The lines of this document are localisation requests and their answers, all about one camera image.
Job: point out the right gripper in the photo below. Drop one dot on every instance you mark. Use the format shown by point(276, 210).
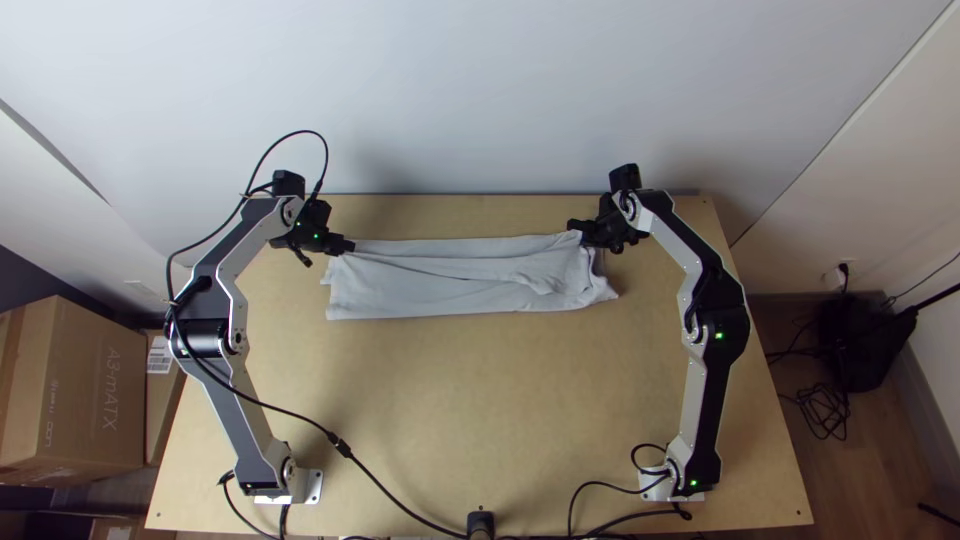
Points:
point(613, 225)

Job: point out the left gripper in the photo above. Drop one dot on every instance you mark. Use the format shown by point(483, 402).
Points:
point(311, 225)

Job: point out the grey t-shirt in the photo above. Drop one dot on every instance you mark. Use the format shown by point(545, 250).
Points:
point(450, 277)

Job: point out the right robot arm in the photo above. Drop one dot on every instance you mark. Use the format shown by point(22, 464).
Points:
point(701, 420)

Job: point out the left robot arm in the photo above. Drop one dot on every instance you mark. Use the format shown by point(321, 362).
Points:
point(251, 442)

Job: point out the small brown cardboard box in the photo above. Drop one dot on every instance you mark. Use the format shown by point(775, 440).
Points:
point(161, 405)

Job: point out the black bag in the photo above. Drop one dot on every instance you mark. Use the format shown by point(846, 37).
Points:
point(862, 337)

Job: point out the large brown cardboard box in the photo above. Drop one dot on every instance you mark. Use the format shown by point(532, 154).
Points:
point(67, 382)

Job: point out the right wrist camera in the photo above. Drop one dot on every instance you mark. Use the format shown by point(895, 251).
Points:
point(625, 178)

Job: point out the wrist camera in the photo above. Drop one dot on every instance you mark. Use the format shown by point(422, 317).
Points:
point(625, 178)
point(288, 182)

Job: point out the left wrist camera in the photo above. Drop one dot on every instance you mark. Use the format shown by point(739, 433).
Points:
point(288, 182)

